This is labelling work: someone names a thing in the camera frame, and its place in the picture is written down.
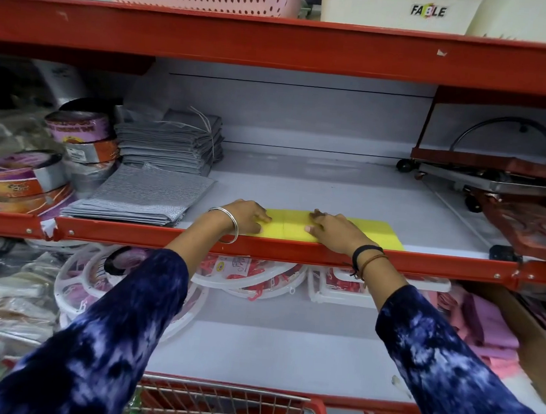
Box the person's left hand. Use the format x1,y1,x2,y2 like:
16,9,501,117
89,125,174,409
212,197,274,243

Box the person's right hand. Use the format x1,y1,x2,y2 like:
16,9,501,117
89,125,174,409
303,208,374,261

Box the yellow sponge pack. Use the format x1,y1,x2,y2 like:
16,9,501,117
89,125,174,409
253,206,409,253

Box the person's left forearm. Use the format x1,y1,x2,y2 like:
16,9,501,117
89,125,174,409
0,198,235,414

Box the person's right forearm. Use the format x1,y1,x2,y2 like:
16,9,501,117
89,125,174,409
341,250,546,414

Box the silver bangle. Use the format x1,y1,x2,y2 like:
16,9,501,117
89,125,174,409
204,206,242,246

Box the black wrist band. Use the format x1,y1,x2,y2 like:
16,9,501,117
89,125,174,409
350,243,385,279

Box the white round clip hanger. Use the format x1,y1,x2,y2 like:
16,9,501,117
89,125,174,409
49,240,213,348
188,253,310,306

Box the brown thread wrist band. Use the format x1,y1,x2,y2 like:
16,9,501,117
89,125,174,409
356,252,390,285

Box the flat grey scrub cloth pack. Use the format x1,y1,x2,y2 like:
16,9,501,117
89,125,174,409
60,158,218,232

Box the stack of grey scrub cloths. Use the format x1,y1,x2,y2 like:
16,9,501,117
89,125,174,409
110,101,228,178

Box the silver tape roll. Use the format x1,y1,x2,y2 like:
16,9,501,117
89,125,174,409
64,155,119,197

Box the red metal shelf rack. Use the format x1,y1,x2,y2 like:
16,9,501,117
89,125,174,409
0,0,546,414

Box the orange labelled tape roll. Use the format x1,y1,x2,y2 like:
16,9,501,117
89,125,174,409
0,178,78,220
62,134,122,169

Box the red wheeled trolley stand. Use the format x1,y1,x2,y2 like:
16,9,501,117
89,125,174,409
395,145,546,187

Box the stack of pink cloths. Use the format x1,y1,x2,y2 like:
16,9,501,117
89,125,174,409
439,284,527,381

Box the purple labelled tape roll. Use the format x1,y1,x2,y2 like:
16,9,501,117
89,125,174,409
42,107,118,149
0,148,71,204

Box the red patterned trolley stand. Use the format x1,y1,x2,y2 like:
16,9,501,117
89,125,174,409
468,190,546,268

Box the cream plastic basket with label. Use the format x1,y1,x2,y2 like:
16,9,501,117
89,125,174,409
317,0,486,37

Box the brown cardboard box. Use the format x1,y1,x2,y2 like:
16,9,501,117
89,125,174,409
455,280,546,406

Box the pile of clear plastic packets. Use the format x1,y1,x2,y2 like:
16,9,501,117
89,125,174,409
0,237,76,344

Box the plastic wrapped beige goods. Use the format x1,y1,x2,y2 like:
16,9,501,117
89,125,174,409
0,107,68,189

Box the plain cream plastic basket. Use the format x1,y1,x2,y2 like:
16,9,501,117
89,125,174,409
464,0,546,44

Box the red wire shopping basket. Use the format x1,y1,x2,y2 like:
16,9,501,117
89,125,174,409
124,372,336,414

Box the curved metal wire handle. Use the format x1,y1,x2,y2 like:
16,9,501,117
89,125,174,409
449,112,546,163

